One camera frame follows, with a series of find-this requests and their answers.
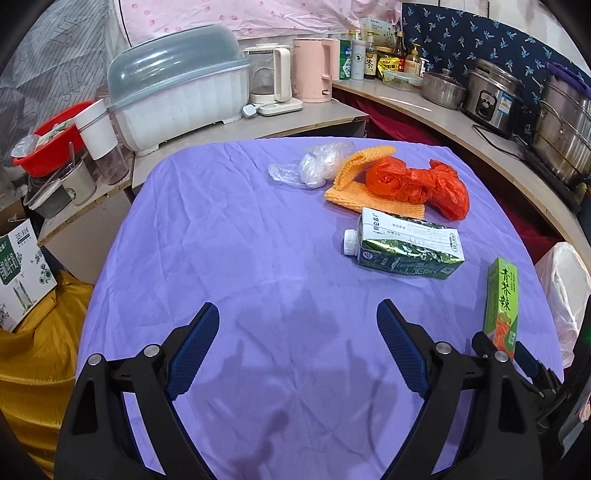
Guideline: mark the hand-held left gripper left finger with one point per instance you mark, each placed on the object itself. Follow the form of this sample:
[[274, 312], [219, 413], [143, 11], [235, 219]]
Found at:
[[196, 350]]

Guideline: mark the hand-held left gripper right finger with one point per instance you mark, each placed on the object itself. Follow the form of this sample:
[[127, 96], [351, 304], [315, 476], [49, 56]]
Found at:
[[401, 350]]

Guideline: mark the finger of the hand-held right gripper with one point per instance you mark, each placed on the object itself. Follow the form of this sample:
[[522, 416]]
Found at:
[[526, 358], [482, 344]]

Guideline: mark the green cardboard box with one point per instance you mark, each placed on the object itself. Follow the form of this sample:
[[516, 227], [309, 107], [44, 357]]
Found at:
[[503, 295]]

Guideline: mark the white bag lined waste bin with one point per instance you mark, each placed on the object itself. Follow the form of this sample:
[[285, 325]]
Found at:
[[568, 286]]

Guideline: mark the green white milk carton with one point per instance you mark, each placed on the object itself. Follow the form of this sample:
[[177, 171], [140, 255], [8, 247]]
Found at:
[[406, 249]]

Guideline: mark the yellow cloth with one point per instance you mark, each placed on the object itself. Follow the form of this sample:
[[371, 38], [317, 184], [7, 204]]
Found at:
[[37, 369]]

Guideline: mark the red plastic bag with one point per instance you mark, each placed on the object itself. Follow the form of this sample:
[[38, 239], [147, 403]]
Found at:
[[415, 184]]

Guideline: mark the orange waffle cleaning cloth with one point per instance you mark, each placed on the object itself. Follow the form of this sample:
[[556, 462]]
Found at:
[[351, 191]]

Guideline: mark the white printed cardboard box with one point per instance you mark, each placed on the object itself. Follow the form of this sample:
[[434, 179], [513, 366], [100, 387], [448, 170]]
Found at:
[[23, 277]]

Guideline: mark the black induction cooker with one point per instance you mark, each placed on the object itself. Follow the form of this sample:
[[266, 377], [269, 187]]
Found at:
[[538, 162]]

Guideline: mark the clear plastic bag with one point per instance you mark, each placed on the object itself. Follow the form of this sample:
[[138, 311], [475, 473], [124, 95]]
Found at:
[[314, 168]]

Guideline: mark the grey cup with round logo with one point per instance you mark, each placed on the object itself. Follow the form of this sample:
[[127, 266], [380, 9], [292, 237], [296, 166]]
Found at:
[[81, 184]]

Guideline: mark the steel rectangular container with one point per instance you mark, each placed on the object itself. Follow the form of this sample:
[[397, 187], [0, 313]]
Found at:
[[48, 203]]

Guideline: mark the large steel steamer pot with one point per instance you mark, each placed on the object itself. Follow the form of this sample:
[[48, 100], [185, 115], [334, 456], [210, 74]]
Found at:
[[563, 129]]

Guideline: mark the white dish rack grey cover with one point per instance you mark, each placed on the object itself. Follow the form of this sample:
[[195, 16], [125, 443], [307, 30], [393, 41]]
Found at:
[[184, 115]]

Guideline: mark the white blender cup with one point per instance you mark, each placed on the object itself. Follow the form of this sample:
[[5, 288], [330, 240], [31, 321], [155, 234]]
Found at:
[[94, 134]]

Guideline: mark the red plastic basin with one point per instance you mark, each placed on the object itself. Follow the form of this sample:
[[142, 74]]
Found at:
[[41, 166]]

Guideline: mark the steel rice cooker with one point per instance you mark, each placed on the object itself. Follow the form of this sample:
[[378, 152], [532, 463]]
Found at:
[[489, 101]]

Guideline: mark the low wooden side table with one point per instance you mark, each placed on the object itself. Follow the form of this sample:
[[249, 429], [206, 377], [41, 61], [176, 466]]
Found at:
[[323, 115]]

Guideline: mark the small steel pot with lid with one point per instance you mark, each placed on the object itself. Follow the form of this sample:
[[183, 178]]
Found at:
[[443, 92]]

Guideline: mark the clear lidded food container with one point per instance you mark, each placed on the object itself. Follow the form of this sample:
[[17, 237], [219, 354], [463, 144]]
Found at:
[[401, 79]]

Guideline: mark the purple cloth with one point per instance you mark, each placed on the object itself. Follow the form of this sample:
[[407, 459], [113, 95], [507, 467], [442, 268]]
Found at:
[[568, 74]]

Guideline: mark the yellow seasoning packet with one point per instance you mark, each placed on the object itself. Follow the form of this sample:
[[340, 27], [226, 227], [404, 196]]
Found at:
[[387, 66]]

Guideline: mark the dark soy sauce bottle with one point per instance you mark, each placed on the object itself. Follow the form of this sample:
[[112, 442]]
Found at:
[[369, 64]]

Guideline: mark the yellow oil bottle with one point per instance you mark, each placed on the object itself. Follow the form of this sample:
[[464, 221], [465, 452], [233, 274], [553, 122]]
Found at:
[[413, 62]]

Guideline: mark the white cylindrical bottle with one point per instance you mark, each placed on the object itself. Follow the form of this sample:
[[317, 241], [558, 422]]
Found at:
[[358, 60]]

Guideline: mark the white glass electric kettle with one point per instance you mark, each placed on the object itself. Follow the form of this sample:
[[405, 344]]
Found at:
[[281, 69]]

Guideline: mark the pink electric kettle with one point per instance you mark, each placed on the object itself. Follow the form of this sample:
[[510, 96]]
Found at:
[[311, 69]]

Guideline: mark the green tin can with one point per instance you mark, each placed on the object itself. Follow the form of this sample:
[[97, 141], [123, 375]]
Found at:
[[345, 60]]

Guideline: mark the brown sauce bottle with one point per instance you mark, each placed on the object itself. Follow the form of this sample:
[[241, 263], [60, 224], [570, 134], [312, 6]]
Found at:
[[400, 50]]

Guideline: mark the blue leaf printed cloth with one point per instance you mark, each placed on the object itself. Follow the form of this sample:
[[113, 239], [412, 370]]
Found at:
[[461, 27]]

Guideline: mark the pale green tea box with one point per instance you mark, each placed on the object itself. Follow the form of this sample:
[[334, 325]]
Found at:
[[376, 30]]

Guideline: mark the grey patterned cloth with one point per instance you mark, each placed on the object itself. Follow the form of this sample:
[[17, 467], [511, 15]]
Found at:
[[55, 60]]

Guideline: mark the pink dotted cloth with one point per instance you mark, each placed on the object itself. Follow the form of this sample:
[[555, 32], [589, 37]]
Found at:
[[277, 14]]

